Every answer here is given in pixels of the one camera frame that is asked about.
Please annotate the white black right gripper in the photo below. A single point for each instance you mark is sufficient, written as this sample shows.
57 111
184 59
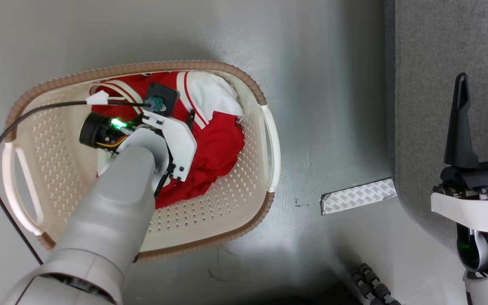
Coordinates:
481 203

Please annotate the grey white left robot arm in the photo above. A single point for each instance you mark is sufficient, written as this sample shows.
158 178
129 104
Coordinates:
112 203

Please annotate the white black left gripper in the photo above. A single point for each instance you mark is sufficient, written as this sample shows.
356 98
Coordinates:
180 148

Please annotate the cream plastic laundry basket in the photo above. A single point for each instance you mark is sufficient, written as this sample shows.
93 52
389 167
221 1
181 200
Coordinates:
210 212

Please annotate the red and white garment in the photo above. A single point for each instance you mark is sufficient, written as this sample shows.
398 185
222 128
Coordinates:
218 148

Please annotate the grey fabric sofa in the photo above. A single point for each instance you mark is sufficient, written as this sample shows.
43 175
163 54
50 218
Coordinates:
430 84

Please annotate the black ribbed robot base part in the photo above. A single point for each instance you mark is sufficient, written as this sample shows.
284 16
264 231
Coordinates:
373 286

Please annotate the white printed floor tape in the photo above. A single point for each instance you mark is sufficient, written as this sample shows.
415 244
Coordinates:
356 197

